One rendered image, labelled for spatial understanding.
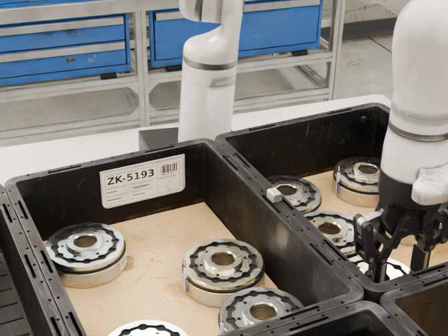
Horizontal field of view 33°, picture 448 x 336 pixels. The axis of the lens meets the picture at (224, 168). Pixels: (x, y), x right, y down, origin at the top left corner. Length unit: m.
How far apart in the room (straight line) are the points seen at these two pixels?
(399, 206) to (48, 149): 0.88
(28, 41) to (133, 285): 1.94
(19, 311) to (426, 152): 0.51
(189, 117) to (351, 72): 2.59
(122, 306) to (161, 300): 0.05
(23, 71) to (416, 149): 2.18
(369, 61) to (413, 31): 3.23
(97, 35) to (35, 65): 0.25
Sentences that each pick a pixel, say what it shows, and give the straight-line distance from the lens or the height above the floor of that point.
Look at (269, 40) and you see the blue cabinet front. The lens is 3.07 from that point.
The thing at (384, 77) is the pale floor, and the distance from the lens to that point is 3.80.
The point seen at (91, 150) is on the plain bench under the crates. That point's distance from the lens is 1.56.
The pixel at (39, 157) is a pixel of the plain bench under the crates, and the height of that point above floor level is 0.70.
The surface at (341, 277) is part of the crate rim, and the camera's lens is 0.83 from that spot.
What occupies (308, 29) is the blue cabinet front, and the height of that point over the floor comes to 0.41.
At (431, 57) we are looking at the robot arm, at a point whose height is 1.16.
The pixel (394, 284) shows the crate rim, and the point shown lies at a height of 0.93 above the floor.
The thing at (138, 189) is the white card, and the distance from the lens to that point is 1.07.
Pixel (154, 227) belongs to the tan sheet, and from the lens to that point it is 1.07.
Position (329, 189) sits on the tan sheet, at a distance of 1.17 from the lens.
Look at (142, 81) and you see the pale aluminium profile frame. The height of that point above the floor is 0.28.
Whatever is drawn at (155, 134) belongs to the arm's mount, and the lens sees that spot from 1.39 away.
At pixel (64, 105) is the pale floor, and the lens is 3.45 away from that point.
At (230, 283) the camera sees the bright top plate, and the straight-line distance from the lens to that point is 0.92.
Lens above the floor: 1.43
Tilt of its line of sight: 30 degrees down
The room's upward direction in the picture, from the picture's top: 1 degrees clockwise
